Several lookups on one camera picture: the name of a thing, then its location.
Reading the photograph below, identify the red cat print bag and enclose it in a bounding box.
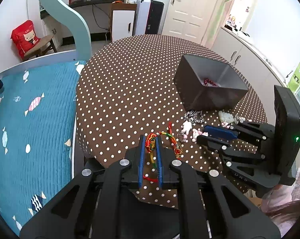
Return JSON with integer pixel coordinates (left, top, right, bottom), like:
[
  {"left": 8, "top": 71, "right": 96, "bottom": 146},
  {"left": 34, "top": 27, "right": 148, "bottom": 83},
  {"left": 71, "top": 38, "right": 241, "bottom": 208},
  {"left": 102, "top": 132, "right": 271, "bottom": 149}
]
[{"left": 11, "top": 20, "right": 40, "bottom": 61}]

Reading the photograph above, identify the pink pajama clothing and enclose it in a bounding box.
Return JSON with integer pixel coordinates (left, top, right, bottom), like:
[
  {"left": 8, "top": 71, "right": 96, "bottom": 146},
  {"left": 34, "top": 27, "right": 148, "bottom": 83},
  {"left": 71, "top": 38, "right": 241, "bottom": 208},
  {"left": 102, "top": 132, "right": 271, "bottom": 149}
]
[{"left": 261, "top": 166, "right": 300, "bottom": 239}]

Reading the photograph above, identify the white small cabinet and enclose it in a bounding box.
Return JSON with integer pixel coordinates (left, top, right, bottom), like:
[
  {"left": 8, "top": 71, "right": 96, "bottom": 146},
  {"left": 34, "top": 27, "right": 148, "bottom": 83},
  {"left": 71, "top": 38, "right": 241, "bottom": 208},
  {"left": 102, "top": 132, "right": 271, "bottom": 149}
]
[{"left": 111, "top": 3, "right": 138, "bottom": 43}]

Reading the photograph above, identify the dark wooden desk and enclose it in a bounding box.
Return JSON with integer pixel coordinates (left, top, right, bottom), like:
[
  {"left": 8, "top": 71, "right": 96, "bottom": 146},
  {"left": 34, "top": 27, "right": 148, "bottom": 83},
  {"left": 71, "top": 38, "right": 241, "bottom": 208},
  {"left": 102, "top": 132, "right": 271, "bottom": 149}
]
[{"left": 40, "top": 0, "right": 138, "bottom": 20}]

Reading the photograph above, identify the cream panel door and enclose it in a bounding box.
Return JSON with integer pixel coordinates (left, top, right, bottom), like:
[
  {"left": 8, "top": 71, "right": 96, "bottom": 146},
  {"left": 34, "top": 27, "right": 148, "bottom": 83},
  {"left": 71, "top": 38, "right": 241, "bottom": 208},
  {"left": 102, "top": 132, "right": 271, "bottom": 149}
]
[{"left": 162, "top": 0, "right": 224, "bottom": 44}]

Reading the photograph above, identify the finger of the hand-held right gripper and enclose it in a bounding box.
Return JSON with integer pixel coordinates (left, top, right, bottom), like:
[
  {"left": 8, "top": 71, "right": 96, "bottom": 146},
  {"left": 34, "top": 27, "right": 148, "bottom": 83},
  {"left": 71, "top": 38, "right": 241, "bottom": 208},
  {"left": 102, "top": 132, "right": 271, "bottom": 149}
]
[
  {"left": 196, "top": 134, "right": 275, "bottom": 195},
  {"left": 204, "top": 121, "right": 275, "bottom": 150}
]

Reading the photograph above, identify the white bear charm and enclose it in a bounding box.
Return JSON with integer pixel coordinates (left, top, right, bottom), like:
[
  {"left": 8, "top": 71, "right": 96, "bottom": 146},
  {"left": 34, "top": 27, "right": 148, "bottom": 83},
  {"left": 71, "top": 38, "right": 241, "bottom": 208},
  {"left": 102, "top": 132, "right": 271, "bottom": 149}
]
[{"left": 182, "top": 120, "right": 194, "bottom": 135}]

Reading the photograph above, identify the pale teal bed frame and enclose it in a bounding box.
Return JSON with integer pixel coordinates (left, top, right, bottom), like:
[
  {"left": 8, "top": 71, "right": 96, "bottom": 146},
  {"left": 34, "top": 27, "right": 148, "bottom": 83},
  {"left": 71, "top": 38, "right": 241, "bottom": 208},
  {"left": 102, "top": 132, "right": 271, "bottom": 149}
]
[{"left": 0, "top": 0, "right": 92, "bottom": 78}]

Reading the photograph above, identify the brown polka dot tablecloth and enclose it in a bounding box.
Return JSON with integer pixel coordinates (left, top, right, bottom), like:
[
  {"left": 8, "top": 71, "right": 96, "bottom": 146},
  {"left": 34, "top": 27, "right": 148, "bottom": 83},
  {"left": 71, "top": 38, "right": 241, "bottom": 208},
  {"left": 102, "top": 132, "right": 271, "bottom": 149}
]
[{"left": 75, "top": 34, "right": 268, "bottom": 208}]

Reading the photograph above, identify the pink white charm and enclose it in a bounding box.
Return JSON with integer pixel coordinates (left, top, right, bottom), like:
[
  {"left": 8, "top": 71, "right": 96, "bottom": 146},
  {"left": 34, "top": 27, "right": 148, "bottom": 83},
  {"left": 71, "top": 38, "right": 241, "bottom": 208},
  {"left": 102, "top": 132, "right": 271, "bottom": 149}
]
[{"left": 191, "top": 128, "right": 203, "bottom": 143}]

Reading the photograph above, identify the black red suitcase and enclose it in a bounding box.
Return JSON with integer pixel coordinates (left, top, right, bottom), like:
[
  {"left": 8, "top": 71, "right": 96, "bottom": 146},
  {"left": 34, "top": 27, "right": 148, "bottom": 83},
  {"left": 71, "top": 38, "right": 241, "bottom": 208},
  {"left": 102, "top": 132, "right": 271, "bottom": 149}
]
[{"left": 145, "top": 0, "right": 165, "bottom": 35}]

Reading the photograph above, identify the blue candy print quilt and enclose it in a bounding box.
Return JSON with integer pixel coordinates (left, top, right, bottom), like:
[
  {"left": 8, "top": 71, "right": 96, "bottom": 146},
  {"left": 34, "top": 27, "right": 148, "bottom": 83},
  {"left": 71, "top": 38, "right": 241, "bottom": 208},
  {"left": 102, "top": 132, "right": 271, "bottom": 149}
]
[{"left": 0, "top": 60, "right": 87, "bottom": 237}]

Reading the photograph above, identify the silver chain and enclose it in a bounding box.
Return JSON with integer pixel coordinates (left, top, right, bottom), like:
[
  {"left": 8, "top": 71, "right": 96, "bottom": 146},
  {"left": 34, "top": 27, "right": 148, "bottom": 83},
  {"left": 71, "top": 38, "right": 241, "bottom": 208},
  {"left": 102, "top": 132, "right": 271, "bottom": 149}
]
[{"left": 184, "top": 110, "right": 205, "bottom": 125}]

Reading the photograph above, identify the small wooden chair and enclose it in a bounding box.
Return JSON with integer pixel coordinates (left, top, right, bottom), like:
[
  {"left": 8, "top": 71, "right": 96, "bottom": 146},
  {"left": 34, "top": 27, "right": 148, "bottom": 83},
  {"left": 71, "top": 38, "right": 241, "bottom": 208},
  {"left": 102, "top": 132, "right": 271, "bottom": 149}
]
[{"left": 24, "top": 35, "right": 58, "bottom": 61}]

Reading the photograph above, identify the red orange braided cord bracelet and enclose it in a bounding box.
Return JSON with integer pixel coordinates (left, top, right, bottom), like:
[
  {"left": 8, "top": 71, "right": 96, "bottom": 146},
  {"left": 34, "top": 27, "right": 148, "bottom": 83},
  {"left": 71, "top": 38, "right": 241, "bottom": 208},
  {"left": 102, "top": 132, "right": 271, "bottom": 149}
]
[{"left": 167, "top": 122, "right": 183, "bottom": 160}]

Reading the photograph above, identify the red bead bracelet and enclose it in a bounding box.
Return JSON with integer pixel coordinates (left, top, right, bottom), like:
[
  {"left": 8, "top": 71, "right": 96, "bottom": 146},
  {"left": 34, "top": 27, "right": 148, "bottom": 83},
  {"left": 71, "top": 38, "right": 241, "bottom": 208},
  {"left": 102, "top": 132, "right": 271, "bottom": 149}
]
[{"left": 203, "top": 78, "right": 220, "bottom": 87}]

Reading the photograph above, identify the pink white bead bracelet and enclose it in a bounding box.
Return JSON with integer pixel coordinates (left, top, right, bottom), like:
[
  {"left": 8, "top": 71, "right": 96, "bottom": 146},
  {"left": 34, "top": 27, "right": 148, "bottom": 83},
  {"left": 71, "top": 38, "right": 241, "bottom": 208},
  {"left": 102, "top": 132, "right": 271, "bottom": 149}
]
[{"left": 221, "top": 116, "right": 253, "bottom": 130}]

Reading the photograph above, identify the grey metal box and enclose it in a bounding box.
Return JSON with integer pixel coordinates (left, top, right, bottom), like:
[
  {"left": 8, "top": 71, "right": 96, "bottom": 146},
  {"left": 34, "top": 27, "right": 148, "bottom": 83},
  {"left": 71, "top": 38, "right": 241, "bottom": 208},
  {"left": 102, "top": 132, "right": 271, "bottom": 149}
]
[{"left": 173, "top": 54, "right": 249, "bottom": 111}]

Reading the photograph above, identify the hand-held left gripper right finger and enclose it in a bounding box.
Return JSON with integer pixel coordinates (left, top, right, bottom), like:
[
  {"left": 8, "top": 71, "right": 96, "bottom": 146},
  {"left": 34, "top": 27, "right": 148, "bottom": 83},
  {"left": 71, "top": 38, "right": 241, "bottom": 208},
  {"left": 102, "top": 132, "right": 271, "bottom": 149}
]
[{"left": 156, "top": 137, "right": 281, "bottom": 239}]

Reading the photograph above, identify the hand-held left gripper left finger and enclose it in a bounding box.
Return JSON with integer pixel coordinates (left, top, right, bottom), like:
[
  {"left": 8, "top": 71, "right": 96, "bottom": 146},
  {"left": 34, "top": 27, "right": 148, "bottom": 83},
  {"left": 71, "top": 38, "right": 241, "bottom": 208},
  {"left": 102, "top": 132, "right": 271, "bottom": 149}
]
[{"left": 19, "top": 135, "right": 147, "bottom": 239}]

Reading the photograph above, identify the white sideboard cabinet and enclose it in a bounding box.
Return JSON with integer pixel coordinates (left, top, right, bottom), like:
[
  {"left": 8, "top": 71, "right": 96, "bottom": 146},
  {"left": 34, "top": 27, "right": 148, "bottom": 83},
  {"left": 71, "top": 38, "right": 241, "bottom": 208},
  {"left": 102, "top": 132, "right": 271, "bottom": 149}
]
[{"left": 212, "top": 25, "right": 291, "bottom": 93}]

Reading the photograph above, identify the white suitcase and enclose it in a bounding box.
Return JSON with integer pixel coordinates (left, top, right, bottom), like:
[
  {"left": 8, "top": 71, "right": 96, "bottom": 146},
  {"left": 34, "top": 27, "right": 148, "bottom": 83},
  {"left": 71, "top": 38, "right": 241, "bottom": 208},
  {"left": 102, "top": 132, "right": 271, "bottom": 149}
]
[{"left": 134, "top": 0, "right": 153, "bottom": 36}]

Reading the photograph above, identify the red yellow braided bracelet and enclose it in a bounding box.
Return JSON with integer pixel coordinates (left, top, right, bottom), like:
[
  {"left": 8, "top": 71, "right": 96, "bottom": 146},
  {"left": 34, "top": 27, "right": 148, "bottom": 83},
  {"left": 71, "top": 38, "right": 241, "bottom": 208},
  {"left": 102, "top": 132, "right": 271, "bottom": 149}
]
[{"left": 143, "top": 131, "right": 177, "bottom": 183}]

